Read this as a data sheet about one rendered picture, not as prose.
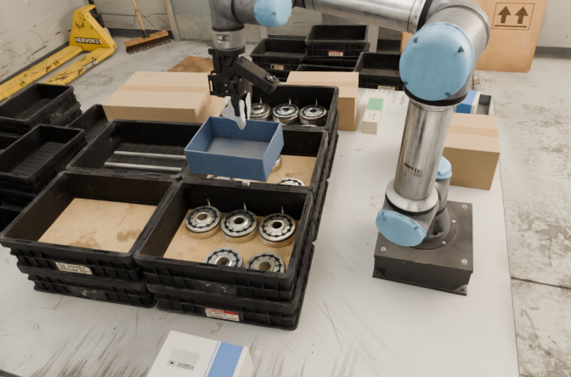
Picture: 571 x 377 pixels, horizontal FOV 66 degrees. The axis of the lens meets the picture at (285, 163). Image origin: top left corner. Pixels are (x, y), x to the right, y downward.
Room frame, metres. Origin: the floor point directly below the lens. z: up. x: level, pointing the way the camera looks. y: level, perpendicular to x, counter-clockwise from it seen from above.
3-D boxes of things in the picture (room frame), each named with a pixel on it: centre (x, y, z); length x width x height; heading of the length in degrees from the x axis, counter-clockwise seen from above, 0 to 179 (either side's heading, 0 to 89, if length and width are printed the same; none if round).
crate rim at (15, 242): (0.92, 0.55, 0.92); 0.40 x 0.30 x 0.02; 74
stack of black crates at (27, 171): (1.79, 1.20, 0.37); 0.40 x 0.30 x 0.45; 158
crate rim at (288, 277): (0.81, 0.17, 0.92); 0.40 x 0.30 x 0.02; 74
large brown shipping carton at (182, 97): (1.67, 0.48, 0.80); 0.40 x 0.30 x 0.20; 75
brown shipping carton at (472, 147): (1.22, -0.58, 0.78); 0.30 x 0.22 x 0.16; 69
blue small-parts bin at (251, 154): (0.89, 0.12, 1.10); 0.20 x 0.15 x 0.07; 70
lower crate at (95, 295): (0.92, 0.55, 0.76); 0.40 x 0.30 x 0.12; 74
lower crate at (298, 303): (0.81, 0.17, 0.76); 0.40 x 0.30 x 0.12; 74
